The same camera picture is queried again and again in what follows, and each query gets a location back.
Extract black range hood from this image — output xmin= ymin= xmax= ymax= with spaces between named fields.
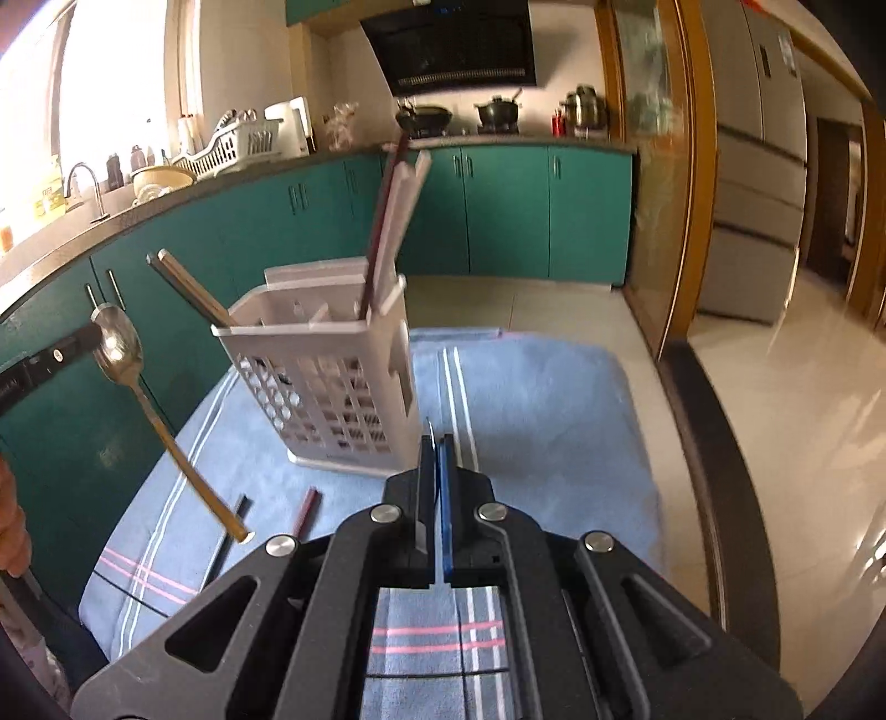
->
xmin=360 ymin=0 xmax=538 ymax=99

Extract black cooking pot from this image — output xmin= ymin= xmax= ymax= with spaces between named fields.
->
xmin=475 ymin=88 xmax=522 ymax=130

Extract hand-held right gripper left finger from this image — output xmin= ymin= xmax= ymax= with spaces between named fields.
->
xmin=69 ymin=435 xmax=439 ymax=720

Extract person's left hand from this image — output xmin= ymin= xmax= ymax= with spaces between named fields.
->
xmin=0 ymin=453 xmax=33 ymax=580

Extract grey kitchen countertop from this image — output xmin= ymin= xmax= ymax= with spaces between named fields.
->
xmin=0 ymin=133 xmax=638 ymax=326

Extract black wok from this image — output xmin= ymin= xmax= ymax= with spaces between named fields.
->
xmin=395 ymin=97 xmax=455 ymax=137

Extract dark metal chopstick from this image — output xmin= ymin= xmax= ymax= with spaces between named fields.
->
xmin=204 ymin=493 xmax=252 ymax=587

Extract gas stove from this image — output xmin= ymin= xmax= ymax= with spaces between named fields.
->
xmin=408 ymin=123 xmax=522 ymax=141

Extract white kitchen appliance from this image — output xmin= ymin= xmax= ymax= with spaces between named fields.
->
xmin=264 ymin=96 xmax=311 ymax=160

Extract green upper kitchen cabinets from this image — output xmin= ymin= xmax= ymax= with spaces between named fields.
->
xmin=285 ymin=0 xmax=362 ymax=28

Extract metal faucet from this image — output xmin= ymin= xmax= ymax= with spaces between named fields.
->
xmin=63 ymin=162 xmax=111 ymax=223

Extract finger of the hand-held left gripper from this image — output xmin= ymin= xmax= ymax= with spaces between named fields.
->
xmin=0 ymin=324 xmax=105 ymax=416

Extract green kitchen cabinets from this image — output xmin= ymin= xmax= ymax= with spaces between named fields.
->
xmin=285 ymin=0 xmax=362 ymax=28
xmin=0 ymin=145 xmax=635 ymax=579

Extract white dish rack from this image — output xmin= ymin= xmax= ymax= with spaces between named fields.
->
xmin=171 ymin=109 xmax=285 ymax=182

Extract silver refrigerator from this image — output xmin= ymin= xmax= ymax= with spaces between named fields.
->
xmin=692 ymin=0 xmax=808 ymax=328

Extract stainless steel pot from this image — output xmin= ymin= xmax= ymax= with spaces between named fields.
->
xmin=559 ymin=84 xmax=609 ymax=132

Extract green lower kitchen cabinets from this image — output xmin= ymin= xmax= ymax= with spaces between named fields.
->
xmin=0 ymin=145 xmax=635 ymax=579

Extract beige basin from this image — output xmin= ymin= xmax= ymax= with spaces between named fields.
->
xmin=131 ymin=164 xmax=195 ymax=203

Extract dark wooden door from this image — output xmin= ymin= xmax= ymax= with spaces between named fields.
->
xmin=806 ymin=117 xmax=868 ymax=286

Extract wood framed glass door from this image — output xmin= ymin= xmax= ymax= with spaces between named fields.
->
xmin=595 ymin=0 xmax=718 ymax=362

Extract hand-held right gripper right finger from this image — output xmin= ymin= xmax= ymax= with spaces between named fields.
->
xmin=440 ymin=433 xmax=804 ymax=720

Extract person's floral clothing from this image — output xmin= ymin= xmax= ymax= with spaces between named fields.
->
xmin=0 ymin=573 xmax=71 ymax=714

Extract white plastic utensil holder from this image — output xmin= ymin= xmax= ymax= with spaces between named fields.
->
xmin=211 ymin=256 xmax=420 ymax=480

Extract large metal spoon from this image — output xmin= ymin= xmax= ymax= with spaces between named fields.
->
xmin=90 ymin=303 xmax=256 ymax=545

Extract clear plastic bag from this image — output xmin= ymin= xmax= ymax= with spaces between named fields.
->
xmin=323 ymin=101 xmax=362 ymax=152

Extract kitchen window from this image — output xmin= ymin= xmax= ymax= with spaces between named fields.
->
xmin=0 ymin=0 xmax=203 ymax=245

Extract yellow bottle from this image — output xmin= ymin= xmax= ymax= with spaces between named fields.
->
xmin=37 ymin=156 xmax=68 ymax=213

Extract blue striped cloth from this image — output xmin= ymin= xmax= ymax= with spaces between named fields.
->
xmin=78 ymin=327 xmax=667 ymax=720

